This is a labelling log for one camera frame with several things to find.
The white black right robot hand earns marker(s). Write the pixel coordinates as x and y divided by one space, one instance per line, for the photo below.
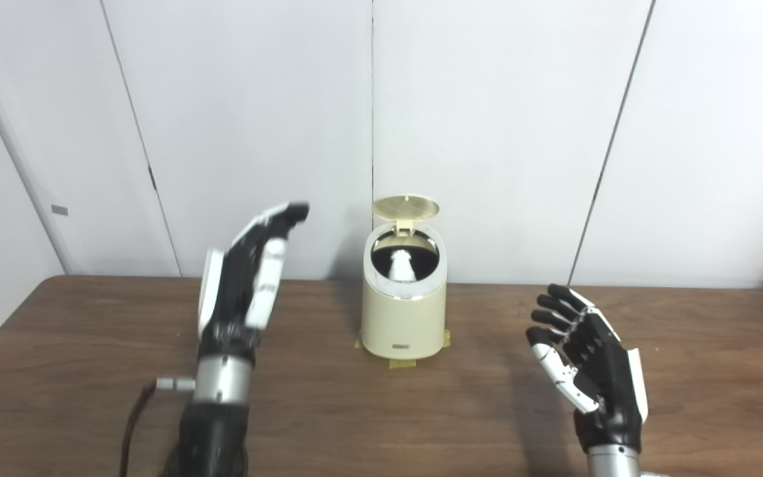
610 384

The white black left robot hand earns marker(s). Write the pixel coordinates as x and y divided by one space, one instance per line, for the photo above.
232 298

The small white plastic bottle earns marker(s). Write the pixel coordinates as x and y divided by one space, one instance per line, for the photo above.
402 266

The cream round bin lid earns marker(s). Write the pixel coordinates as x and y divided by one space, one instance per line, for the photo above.
406 207

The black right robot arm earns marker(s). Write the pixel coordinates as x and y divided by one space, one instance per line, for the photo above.
613 464

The black wall seam hinge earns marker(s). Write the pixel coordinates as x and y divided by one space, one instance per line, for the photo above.
152 178

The small grey wall tag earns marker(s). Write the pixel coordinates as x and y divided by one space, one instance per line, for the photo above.
59 210

